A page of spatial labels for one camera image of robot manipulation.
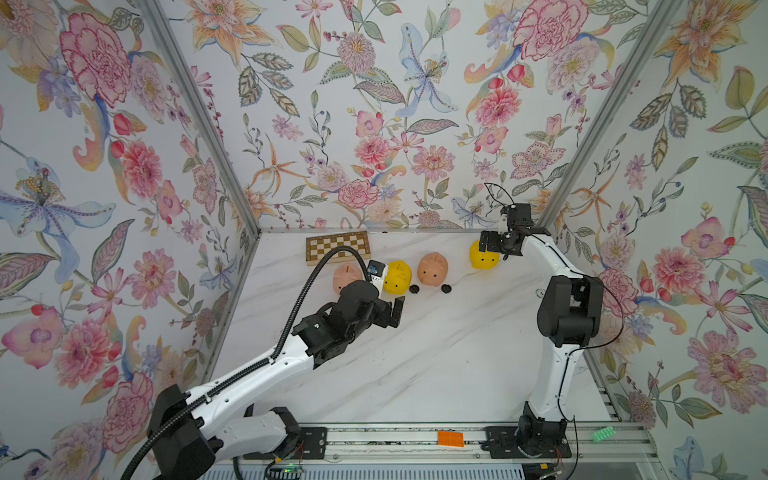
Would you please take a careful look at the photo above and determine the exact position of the yellow piggy bank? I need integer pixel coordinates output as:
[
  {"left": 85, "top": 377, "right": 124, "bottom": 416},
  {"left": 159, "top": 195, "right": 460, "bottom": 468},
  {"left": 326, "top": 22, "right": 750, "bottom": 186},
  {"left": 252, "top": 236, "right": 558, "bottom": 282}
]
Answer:
[
  {"left": 384, "top": 260, "right": 412, "bottom": 296},
  {"left": 469, "top": 240, "right": 501, "bottom": 270}
]

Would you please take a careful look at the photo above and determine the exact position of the pink piggy bank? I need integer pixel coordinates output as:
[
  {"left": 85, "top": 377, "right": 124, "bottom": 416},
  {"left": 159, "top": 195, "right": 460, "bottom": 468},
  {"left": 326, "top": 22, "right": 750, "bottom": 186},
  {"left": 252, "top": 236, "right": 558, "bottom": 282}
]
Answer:
[
  {"left": 333, "top": 263, "right": 364, "bottom": 295},
  {"left": 417, "top": 252, "right": 449, "bottom": 287}
]

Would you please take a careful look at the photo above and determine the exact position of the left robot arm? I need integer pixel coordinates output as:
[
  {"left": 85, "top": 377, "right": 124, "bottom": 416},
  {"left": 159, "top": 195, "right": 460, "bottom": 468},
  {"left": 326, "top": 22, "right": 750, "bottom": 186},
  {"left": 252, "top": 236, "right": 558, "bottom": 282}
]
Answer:
[{"left": 141, "top": 280, "right": 405, "bottom": 479}]

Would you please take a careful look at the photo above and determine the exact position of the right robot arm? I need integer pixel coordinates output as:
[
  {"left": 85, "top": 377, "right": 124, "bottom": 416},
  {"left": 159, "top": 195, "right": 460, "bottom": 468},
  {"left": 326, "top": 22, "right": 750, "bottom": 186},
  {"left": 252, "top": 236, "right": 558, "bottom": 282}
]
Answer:
[{"left": 478, "top": 203, "right": 605, "bottom": 458}]

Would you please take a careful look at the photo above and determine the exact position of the wooden chessboard box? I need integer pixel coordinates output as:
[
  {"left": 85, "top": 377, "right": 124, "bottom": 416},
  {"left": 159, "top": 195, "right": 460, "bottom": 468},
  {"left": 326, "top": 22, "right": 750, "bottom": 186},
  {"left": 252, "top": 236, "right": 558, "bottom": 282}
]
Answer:
[{"left": 304, "top": 230, "right": 373, "bottom": 266}]

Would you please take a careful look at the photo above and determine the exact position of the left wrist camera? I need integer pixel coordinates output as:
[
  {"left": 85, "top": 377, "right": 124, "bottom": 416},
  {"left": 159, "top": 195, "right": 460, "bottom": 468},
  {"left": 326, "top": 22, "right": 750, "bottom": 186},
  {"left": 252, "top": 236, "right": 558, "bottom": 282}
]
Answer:
[{"left": 367, "top": 259, "right": 388, "bottom": 295}]

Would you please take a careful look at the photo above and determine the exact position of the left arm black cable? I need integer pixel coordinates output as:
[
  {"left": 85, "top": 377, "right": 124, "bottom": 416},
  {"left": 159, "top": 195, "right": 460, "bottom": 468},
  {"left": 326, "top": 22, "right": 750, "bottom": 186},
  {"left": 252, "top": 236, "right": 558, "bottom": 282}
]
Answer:
[{"left": 119, "top": 245, "right": 370, "bottom": 480}]

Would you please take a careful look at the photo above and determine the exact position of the orange tag on rail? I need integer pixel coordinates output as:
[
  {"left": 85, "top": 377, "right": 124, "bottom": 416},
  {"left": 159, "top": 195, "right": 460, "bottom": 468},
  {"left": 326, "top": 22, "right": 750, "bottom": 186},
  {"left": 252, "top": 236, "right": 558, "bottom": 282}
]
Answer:
[{"left": 437, "top": 430, "right": 465, "bottom": 448}]

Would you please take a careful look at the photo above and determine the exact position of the green connector on rail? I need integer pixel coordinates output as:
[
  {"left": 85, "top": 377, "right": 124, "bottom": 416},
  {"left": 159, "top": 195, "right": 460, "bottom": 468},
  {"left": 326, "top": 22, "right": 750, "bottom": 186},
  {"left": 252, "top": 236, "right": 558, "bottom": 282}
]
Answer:
[{"left": 591, "top": 427, "right": 616, "bottom": 443}]

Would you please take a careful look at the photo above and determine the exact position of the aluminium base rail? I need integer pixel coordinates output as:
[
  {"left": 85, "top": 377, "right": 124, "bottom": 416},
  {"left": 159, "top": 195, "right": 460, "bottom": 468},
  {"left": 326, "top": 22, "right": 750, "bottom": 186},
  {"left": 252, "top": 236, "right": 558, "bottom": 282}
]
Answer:
[{"left": 293, "top": 420, "right": 659, "bottom": 466}]

